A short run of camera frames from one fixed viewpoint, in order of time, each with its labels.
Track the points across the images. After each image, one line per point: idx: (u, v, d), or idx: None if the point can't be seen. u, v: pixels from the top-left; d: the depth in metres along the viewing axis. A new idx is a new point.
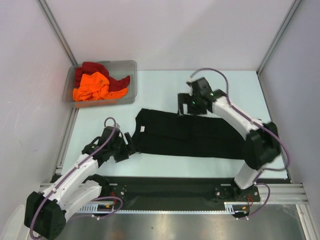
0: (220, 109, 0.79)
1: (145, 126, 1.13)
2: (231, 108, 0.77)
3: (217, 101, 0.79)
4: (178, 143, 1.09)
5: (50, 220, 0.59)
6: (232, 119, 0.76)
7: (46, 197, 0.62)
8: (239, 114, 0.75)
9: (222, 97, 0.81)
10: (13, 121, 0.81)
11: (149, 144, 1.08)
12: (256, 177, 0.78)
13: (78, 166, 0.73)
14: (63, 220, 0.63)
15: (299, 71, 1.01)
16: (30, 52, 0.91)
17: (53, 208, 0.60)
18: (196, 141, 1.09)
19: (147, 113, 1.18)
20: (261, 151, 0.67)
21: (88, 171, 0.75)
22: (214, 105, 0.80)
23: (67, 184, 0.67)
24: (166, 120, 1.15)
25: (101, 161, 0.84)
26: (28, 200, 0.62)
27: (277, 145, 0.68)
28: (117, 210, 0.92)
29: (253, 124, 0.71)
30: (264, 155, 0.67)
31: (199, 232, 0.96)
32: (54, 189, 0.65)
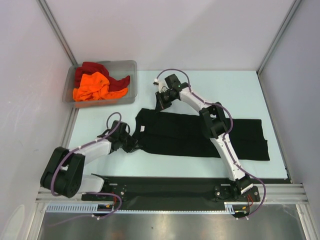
0: (184, 96, 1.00)
1: (145, 126, 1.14)
2: (191, 94, 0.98)
3: (182, 90, 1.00)
4: (178, 142, 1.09)
5: (73, 171, 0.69)
6: (193, 103, 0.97)
7: (72, 151, 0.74)
8: (195, 98, 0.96)
9: (185, 87, 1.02)
10: (13, 122, 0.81)
11: (149, 143, 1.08)
12: (232, 157, 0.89)
13: (97, 141, 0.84)
14: (79, 180, 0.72)
15: (299, 70, 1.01)
16: (30, 52, 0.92)
17: (78, 158, 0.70)
18: (197, 140, 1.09)
19: (147, 112, 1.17)
20: (211, 123, 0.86)
21: (102, 149, 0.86)
22: (180, 94, 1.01)
23: (89, 148, 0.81)
24: (166, 120, 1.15)
25: (112, 149, 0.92)
26: (55, 153, 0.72)
27: (224, 119, 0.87)
28: (116, 210, 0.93)
29: (205, 104, 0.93)
30: (214, 127, 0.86)
31: (199, 232, 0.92)
32: (79, 147, 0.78)
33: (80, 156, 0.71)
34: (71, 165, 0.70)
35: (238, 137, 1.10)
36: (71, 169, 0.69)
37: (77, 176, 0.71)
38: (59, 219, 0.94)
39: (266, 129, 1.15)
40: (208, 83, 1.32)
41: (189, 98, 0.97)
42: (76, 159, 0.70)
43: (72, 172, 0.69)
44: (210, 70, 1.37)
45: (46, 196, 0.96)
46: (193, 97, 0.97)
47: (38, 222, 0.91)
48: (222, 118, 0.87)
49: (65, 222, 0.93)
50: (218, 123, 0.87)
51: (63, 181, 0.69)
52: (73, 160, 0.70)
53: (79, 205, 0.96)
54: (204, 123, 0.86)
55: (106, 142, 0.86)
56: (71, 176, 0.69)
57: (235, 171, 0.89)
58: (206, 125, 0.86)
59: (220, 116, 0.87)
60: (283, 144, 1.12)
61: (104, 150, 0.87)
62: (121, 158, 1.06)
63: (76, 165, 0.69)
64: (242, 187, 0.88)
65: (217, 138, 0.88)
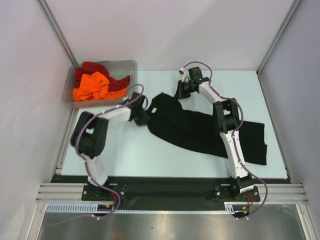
0: (202, 89, 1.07)
1: (157, 109, 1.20)
2: (210, 88, 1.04)
3: (201, 84, 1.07)
4: (181, 134, 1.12)
5: (99, 132, 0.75)
6: (210, 96, 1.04)
7: (96, 115, 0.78)
8: (213, 92, 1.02)
9: (206, 81, 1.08)
10: (13, 122, 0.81)
11: (155, 127, 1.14)
12: (238, 155, 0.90)
13: (119, 107, 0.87)
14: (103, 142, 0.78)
15: (299, 70, 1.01)
16: (30, 52, 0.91)
17: (104, 120, 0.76)
18: (199, 136, 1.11)
19: (163, 96, 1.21)
20: (223, 117, 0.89)
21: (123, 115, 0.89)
22: (200, 87, 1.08)
23: (112, 113, 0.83)
24: (177, 109, 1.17)
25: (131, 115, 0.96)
26: (81, 117, 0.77)
27: (236, 116, 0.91)
28: (115, 210, 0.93)
29: (220, 99, 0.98)
30: (225, 122, 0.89)
31: (199, 232, 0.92)
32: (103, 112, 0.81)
33: (104, 120, 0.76)
34: (97, 128, 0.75)
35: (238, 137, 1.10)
36: (97, 131, 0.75)
37: (102, 138, 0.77)
38: (59, 219, 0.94)
39: (266, 129, 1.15)
40: None
41: (207, 91, 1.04)
42: (102, 121, 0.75)
43: (98, 135, 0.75)
44: (210, 70, 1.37)
45: (47, 196, 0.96)
46: (211, 90, 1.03)
47: (38, 221, 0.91)
48: (235, 115, 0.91)
49: (66, 222, 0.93)
50: (230, 119, 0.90)
51: (89, 142, 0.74)
52: (99, 122, 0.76)
53: (79, 205, 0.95)
54: (216, 116, 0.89)
55: (127, 109, 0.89)
56: (97, 137, 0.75)
57: (239, 169, 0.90)
58: (218, 117, 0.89)
59: (234, 112, 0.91)
60: (284, 145, 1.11)
61: (124, 117, 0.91)
62: (122, 158, 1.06)
63: (101, 128, 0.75)
64: (241, 185, 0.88)
65: (226, 133, 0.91)
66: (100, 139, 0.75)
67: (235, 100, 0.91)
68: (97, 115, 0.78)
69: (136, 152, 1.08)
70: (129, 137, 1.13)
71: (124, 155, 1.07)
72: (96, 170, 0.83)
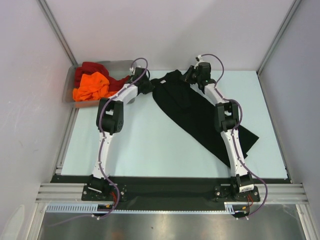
0: (208, 90, 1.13)
1: (166, 81, 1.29)
2: (215, 90, 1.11)
3: (207, 85, 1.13)
4: (177, 108, 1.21)
5: (118, 112, 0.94)
6: (213, 98, 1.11)
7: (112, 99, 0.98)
8: (218, 94, 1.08)
9: (211, 83, 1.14)
10: (12, 122, 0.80)
11: (159, 101, 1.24)
12: (237, 153, 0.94)
13: (127, 87, 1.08)
14: (122, 120, 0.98)
15: (299, 69, 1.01)
16: (30, 52, 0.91)
17: (120, 102, 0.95)
18: (192, 114, 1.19)
19: (176, 74, 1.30)
20: (223, 117, 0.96)
21: (132, 93, 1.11)
22: (205, 88, 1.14)
23: (123, 94, 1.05)
24: (183, 88, 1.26)
25: (139, 91, 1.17)
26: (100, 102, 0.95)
27: (236, 117, 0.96)
28: (112, 210, 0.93)
29: (223, 101, 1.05)
30: (225, 122, 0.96)
31: (199, 232, 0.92)
32: (116, 96, 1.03)
33: (119, 102, 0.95)
34: (115, 109, 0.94)
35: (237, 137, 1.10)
36: (116, 112, 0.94)
37: (121, 118, 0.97)
38: (59, 219, 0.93)
39: (266, 129, 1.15)
40: None
41: (212, 93, 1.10)
42: (119, 104, 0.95)
43: (117, 115, 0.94)
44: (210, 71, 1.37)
45: (47, 196, 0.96)
46: (216, 92, 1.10)
47: (38, 221, 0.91)
48: (235, 116, 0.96)
49: (65, 223, 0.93)
50: (230, 120, 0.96)
51: (111, 121, 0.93)
52: (116, 104, 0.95)
53: (79, 205, 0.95)
54: (217, 115, 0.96)
55: (134, 86, 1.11)
56: (117, 116, 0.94)
57: (238, 167, 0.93)
58: (218, 117, 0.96)
59: (234, 114, 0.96)
60: (283, 144, 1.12)
61: (133, 93, 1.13)
62: (122, 155, 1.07)
63: (119, 109, 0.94)
64: (241, 184, 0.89)
65: (226, 132, 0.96)
66: (119, 117, 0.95)
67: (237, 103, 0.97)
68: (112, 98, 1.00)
69: (136, 151, 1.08)
70: (129, 136, 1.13)
71: (124, 153, 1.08)
72: (105, 156, 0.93)
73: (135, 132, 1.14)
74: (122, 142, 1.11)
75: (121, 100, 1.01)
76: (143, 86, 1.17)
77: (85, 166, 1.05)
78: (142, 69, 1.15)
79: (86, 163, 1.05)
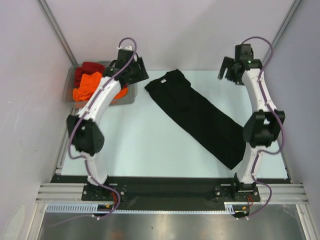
0: (246, 77, 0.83)
1: (166, 80, 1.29)
2: (258, 82, 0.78)
3: (249, 70, 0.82)
4: (177, 107, 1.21)
5: (91, 136, 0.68)
6: (254, 93, 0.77)
7: (82, 118, 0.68)
8: (261, 92, 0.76)
9: (256, 68, 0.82)
10: (13, 122, 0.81)
11: (158, 100, 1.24)
12: (253, 166, 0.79)
13: (103, 87, 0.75)
14: (101, 137, 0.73)
15: (300, 69, 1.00)
16: (30, 52, 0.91)
17: (91, 125, 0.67)
18: (191, 114, 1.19)
19: (176, 73, 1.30)
20: (260, 130, 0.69)
21: (113, 92, 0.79)
22: (245, 72, 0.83)
23: (96, 105, 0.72)
24: (183, 88, 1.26)
25: (124, 83, 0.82)
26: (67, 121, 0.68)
27: (276, 133, 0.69)
28: (114, 210, 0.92)
29: (266, 106, 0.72)
30: (260, 135, 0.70)
31: (199, 232, 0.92)
32: (87, 110, 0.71)
33: (91, 125, 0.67)
34: (87, 132, 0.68)
35: (237, 137, 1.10)
36: (88, 136, 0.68)
37: (98, 136, 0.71)
38: (59, 219, 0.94)
39: None
40: (208, 83, 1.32)
41: (252, 86, 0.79)
42: (89, 128, 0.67)
43: (91, 138, 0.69)
44: (210, 71, 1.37)
45: (47, 196, 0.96)
46: (259, 88, 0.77)
47: (39, 221, 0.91)
48: (275, 131, 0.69)
49: (65, 223, 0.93)
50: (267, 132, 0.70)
51: (86, 143, 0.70)
52: (86, 128, 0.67)
53: (79, 205, 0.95)
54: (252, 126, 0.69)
55: (114, 82, 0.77)
56: (91, 140, 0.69)
57: (247, 176, 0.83)
58: (253, 130, 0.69)
59: (276, 128, 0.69)
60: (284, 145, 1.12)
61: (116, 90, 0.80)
62: (122, 154, 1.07)
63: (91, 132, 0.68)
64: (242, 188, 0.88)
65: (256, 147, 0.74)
66: (95, 140, 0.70)
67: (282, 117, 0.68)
68: (83, 117, 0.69)
69: (136, 150, 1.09)
70: (128, 136, 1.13)
71: (124, 154, 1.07)
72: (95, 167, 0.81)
73: (135, 132, 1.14)
74: (122, 142, 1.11)
75: (93, 118, 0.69)
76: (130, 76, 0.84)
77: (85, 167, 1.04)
78: (127, 53, 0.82)
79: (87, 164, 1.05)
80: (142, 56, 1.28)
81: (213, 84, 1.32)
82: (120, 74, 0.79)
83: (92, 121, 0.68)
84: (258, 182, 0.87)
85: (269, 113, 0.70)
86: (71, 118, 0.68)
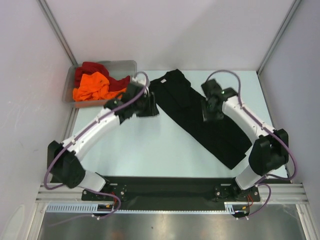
0: (229, 109, 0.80)
1: (166, 80, 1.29)
2: (242, 109, 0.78)
3: (228, 100, 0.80)
4: (177, 107, 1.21)
5: (68, 171, 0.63)
6: (245, 122, 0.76)
7: (65, 147, 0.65)
8: (251, 118, 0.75)
9: (233, 96, 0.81)
10: (13, 122, 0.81)
11: (158, 100, 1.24)
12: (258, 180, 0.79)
13: (100, 121, 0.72)
14: (80, 173, 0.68)
15: (300, 69, 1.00)
16: (31, 52, 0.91)
17: (71, 159, 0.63)
18: (191, 114, 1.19)
19: (176, 73, 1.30)
20: (269, 157, 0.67)
21: (110, 126, 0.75)
22: (225, 105, 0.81)
23: (86, 135, 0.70)
24: (183, 87, 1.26)
25: (123, 118, 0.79)
26: (49, 149, 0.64)
27: (285, 153, 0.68)
28: (116, 210, 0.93)
29: (263, 130, 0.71)
30: (271, 162, 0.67)
31: (199, 232, 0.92)
32: (73, 141, 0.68)
33: (71, 157, 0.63)
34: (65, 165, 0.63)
35: (238, 137, 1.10)
36: (65, 169, 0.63)
37: (76, 172, 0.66)
38: (59, 219, 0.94)
39: None
40: None
41: (240, 116, 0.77)
42: (69, 162, 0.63)
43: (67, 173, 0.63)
44: (210, 71, 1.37)
45: (47, 196, 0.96)
46: (247, 114, 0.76)
47: (39, 221, 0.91)
48: (284, 153, 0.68)
49: (65, 223, 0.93)
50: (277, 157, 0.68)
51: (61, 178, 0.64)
52: (65, 162, 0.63)
53: (79, 205, 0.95)
54: (260, 153, 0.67)
55: (112, 117, 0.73)
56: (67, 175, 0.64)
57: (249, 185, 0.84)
58: (262, 157, 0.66)
59: (283, 149, 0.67)
60: None
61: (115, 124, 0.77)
62: (123, 154, 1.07)
63: (69, 166, 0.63)
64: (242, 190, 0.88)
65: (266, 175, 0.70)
66: (71, 176, 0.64)
67: (285, 137, 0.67)
68: (67, 147, 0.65)
69: (136, 149, 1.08)
70: (128, 136, 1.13)
71: (124, 154, 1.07)
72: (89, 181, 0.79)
73: (135, 132, 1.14)
74: (122, 142, 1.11)
75: (77, 151, 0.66)
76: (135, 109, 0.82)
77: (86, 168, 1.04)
78: (136, 87, 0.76)
79: (87, 164, 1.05)
80: (135, 60, 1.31)
81: None
82: (122, 109, 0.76)
83: (72, 155, 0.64)
84: (257, 184, 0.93)
85: (266, 135, 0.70)
86: (54, 148, 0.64)
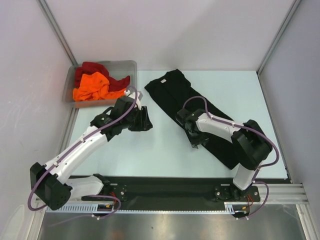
0: (203, 125, 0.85)
1: (166, 80, 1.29)
2: (212, 120, 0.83)
3: (199, 119, 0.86)
4: (177, 108, 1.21)
5: (50, 194, 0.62)
6: (218, 129, 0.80)
7: (47, 171, 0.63)
8: (221, 122, 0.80)
9: (202, 114, 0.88)
10: (13, 122, 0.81)
11: (158, 100, 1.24)
12: (253, 176, 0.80)
13: (84, 140, 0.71)
14: (65, 193, 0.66)
15: (300, 69, 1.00)
16: (30, 52, 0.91)
17: (52, 183, 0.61)
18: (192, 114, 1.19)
19: (176, 73, 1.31)
20: (252, 149, 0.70)
21: (95, 145, 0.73)
22: (198, 123, 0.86)
23: (69, 158, 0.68)
24: (183, 88, 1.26)
25: (111, 135, 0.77)
26: (31, 171, 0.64)
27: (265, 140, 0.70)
28: (117, 210, 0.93)
29: (235, 127, 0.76)
30: (257, 153, 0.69)
31: (199, 232, 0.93)
32: (55, 164, 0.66)
33: (52, 181, 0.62)
34: (47, 188, 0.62)
35: None
36: (48, 193, 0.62)
37: (60, 194, 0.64)
38: (59, 219, 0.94)
39: (266, 129, 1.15)
40: (208, 83, 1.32)
41: (212, 125, 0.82)
42: (49, 187, 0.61)
43: (50, 196, 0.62)
44: (210, 71, 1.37)
45: None
46: (216, 121, 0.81)
47: (38, 221, 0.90)
48: (263, 140, 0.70)
49: (65, 223, 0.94)
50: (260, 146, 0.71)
51: (46, 200, 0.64)
52: (47, 185, 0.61)
53: (79, 205, 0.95)
54: (241, 150, 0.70)
55: (98, 135, 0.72)
56: (50, 197, 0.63)
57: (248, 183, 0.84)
58: (245, 151, 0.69)
59: (260, 138, 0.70)
60: (284, 144, 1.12)
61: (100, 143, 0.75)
62: (123, 155, 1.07)
63: (50, 190, 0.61)
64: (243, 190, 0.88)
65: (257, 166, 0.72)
66: (54, 199, 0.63)
67: (256, 127, 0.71)
68: (49, 171, 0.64)
69: (136, 149, 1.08)
70: (128, 136, 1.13)
71: (124, 154, 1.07)
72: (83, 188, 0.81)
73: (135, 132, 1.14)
74: (121, 142, 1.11)
75: (58, 175, 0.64)
76: (124, 124, 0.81)
77: (86, 167, 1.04)
78: (124, 104, 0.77)
79: (87, 164, 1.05)
80: (135, 61, 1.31)
81: (213, 84, 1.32)
82: (109, 126, 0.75)
83: (54, 178, 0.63)
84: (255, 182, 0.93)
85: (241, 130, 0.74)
86: (36, 171, 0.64)
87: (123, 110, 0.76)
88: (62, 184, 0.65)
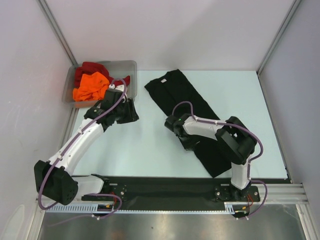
0: (190, 127, 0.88)
1: (166, 80, 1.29)
2: (197, 122, 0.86)
3: (185, 122, 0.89)
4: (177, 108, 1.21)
5: (61, 186, 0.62)
6: (203, 129, 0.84)
7: (53, 165, 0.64)
8: (206, 123, 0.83)
9: (188, 118, 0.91)
10: (13, 122, 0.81)
11: (158, 100, 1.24)
12: (248, 171, 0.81)
13: (82, 132, 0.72)
14: (74, 186, 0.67)
15: (299, 69, 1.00)
16: (30, 52, 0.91)
17: (61, 175, 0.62)
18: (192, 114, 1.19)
19: (177, 73, 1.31)
20: (237, 144, 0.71)
21: (93, 136, 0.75)
22: (185, 127, 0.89)
23: (72, 150, 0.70)
24: (182, 88, 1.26)
25: (106, 125, 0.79)
26: (35, 169, 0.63)
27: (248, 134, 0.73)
28: (116, 210, 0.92)
29: (218, 125, 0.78)
30: (242, 147, 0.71)
31: (199, 232, 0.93)
32: (59, 157, 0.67)
33: (61, 172, 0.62)
34: (56, 181, 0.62)
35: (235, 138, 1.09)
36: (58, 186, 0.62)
37: (69, 186, 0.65)
38: (59, 219, 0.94)
39: (266, 129, 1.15)
40: (207, 82, 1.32)
41: (197, 126, 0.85)
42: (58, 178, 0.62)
43: (60, 188, 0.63)
44: (210, 70, 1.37)
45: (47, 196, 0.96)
46: (201, 122, 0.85)
47: (38, 221, 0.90)
48: (246, 134, 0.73)
49: (65, 222, 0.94)
50: (245, 141, 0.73)
51: (56, 194, 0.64)
52: (56, 177, 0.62)
53: (79, 205, 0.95)
54: (228, 147, 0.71)
55: (95, 125, 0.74)
56: (60, 190, 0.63)
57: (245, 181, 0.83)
58: (232, 147, 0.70)
59: (243, 132, 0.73)
60: (284, 145, 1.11)
61: (97, 134, 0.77)
62: (122, 155, 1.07)
63: (61, 182, 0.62)
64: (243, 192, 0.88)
65: (245, 161, 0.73)
66: (64, 191, 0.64)
67: (238, 122, 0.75)
68: (55, 164, 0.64)
69: (135, 149, 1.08)
70: (128, 136, 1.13)
71: (123, 154, 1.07)
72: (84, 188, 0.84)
73: (135, 132, 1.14)
74: (121, 142, 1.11)
75: (65, 166, 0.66)
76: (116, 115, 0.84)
77: (86, 167, 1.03)
78: (113, 94, 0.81)
79: (87, 164, 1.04)
80: (135, 61, 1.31)
81: (213, 84, 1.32)
82: (104, 116, 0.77)
83: (62, 170, 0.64)
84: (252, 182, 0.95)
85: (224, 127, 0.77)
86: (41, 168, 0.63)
87: (113, 101, 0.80)
88: (70, 176, 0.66)
